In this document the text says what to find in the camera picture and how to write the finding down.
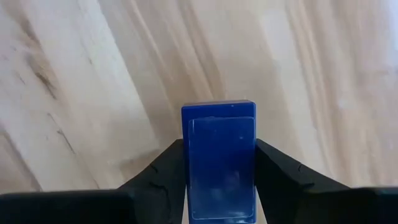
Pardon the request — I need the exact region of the indigo blue rectangular block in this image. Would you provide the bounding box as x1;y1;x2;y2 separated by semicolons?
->
181;99;257;224

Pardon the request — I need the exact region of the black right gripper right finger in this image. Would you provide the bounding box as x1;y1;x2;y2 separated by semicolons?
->
256;138;398;224

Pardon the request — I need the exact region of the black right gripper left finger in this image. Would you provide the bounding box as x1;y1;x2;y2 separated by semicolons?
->
0;138;188;224

